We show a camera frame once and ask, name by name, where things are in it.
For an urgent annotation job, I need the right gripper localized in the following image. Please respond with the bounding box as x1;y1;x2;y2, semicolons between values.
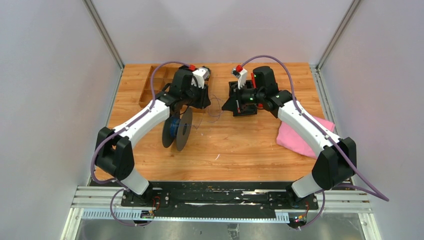
221;82;264;114

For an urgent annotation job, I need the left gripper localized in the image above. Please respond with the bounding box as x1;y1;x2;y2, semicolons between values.
182;81;212;110

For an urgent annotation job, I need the thin blue wire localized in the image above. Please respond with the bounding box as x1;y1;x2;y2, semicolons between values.
170;94;226;137

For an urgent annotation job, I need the grey filament spool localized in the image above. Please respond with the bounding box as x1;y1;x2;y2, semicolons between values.
162;107;193;152

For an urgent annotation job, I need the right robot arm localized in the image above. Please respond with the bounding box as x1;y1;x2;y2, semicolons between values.
222;65;356;209

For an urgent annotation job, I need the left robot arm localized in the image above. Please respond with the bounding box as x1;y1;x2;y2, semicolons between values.
91;66;211;207

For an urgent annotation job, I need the black plastic bin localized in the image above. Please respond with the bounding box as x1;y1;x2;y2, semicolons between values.
222;80;258;117

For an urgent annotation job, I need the red plastic bin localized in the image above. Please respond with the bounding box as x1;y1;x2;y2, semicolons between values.
251;72;265;110

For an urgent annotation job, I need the wooden compartment tray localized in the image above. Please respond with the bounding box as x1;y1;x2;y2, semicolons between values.
138;65;213;114

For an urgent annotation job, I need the pink cloth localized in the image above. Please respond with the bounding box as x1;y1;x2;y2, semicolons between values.
276;121;318;159

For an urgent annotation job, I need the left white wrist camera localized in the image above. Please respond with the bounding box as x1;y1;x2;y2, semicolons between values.
188;65;211;89

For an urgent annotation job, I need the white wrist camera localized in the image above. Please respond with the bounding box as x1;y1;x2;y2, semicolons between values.
188;65;211;89
231;65;248;90

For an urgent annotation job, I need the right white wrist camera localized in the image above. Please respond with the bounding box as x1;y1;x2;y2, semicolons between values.
231;65;248;90

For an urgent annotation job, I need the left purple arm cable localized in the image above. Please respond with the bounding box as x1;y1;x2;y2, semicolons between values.
90;60;193;228

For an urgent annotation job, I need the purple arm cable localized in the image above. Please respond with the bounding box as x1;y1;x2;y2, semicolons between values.
90;60;193;228
240;54;390;230

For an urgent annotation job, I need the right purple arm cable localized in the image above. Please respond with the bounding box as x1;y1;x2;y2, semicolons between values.
240;54;390;230

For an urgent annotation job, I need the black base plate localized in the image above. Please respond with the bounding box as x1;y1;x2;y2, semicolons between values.
121;181;319;220

